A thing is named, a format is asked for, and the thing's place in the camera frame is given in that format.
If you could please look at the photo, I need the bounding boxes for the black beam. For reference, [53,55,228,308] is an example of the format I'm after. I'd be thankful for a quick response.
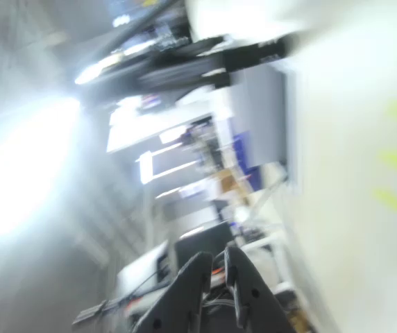
[73,34,300,103]

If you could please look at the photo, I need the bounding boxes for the grey partition panel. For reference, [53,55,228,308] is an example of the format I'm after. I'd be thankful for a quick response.
[231,64,298,195]

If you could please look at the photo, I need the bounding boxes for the black monitor screen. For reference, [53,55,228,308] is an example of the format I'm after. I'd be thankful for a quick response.
[174,221,235,275]

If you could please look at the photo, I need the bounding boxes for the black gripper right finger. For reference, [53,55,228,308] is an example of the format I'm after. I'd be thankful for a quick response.
[223,245,298,333]

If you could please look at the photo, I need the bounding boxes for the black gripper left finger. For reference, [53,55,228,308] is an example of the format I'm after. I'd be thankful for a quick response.
[134,251,214,333]

